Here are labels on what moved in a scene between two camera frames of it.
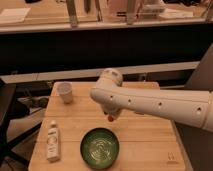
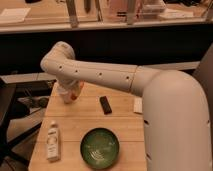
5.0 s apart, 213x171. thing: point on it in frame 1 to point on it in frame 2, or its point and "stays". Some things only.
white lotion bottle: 53,143 stays
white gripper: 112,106 to 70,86
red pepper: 110,118 to 73,96
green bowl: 99,148 stays
